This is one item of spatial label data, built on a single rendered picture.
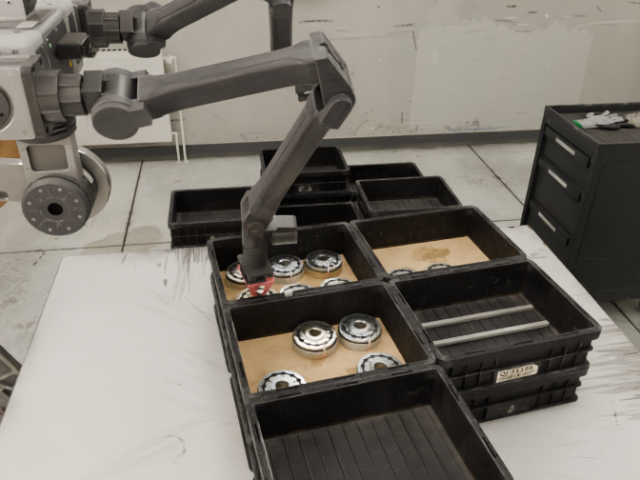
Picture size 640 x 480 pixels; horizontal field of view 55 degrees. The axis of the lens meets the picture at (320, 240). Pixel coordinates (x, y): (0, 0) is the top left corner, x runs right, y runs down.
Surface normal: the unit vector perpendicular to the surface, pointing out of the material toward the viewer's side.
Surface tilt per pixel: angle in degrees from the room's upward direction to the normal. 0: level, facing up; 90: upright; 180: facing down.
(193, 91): 110
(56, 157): 90
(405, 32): 90
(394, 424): 0
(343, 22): 90
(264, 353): 0
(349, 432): 0
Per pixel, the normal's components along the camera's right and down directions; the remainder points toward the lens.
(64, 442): 0.02, -0.85
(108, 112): 0.14, 0.80
